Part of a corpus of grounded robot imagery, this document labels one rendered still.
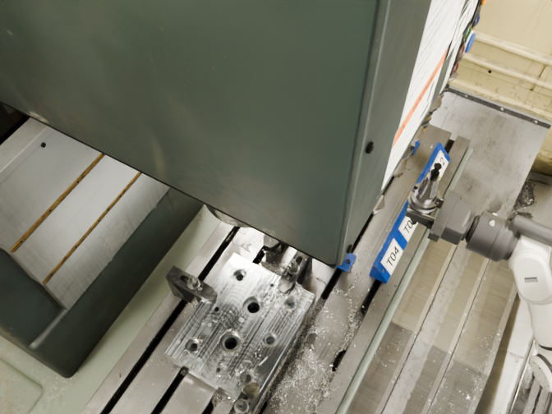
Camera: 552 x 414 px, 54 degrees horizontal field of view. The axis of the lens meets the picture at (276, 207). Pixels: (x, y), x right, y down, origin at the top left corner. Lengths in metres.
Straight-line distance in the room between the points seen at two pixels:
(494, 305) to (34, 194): 1.23
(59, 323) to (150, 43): 1.09
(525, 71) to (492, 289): 0.65
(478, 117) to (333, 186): 1.43
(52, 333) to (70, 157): 0.52
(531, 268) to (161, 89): 0.83
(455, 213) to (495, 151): 0.71
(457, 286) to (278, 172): 1.17
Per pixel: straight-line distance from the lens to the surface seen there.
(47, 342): 1.52
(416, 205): 1.16
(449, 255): 1.68
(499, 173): 1.86
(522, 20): 1.72
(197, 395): 1.33
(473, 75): 1.87
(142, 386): 1.36
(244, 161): 0.56
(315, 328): 1.35
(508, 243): 1.17
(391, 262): 1.41
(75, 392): 1.71
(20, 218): 1.16
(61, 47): 0.64
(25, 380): 1.81
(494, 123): 1.91
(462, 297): 1.64
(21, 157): 1.09
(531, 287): 1.19
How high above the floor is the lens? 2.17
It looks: 57 degrees down
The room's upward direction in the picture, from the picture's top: 2 degrees counter-clockwise
